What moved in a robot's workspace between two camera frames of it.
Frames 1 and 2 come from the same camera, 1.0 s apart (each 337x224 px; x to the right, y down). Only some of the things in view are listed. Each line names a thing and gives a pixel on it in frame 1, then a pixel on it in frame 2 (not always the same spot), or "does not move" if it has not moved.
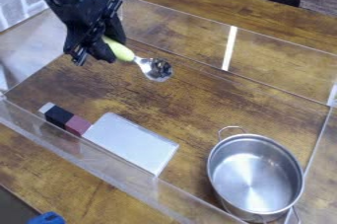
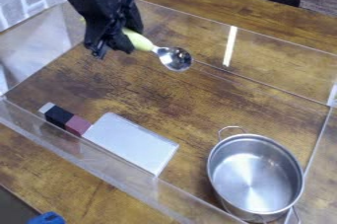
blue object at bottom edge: [50, 217] does not move
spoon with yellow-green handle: [157, 68] -> [174, 57]
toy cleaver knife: [117, 137] does not move
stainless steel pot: [255, 177] does not move
